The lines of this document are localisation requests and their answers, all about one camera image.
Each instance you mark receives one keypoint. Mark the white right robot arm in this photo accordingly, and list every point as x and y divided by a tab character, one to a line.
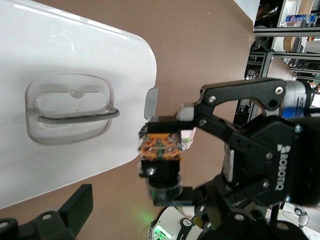
175	225

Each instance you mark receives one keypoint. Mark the white lidded storage box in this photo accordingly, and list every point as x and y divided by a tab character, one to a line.
62	37

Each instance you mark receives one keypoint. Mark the green and clear switch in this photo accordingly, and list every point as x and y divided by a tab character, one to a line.
186	143

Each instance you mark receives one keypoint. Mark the pink round plate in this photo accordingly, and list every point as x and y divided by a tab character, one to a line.
190	132

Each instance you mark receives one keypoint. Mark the aluminium shelving rack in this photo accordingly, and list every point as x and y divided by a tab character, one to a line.
275	32

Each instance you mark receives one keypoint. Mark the orange and black switch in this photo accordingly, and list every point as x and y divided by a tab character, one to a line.
160	167

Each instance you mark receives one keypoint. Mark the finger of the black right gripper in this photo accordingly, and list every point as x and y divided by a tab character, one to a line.
187	196
170	123

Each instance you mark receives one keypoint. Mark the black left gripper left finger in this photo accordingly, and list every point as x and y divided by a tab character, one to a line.
75	210

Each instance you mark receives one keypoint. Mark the brown table mat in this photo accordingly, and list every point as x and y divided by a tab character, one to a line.
200	50

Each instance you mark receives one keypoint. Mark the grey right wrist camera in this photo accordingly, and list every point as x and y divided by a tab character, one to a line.
296	100

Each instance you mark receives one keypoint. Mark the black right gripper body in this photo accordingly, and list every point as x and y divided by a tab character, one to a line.
295	162

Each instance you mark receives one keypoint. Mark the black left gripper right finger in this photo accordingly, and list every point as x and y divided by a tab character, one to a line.
217	217

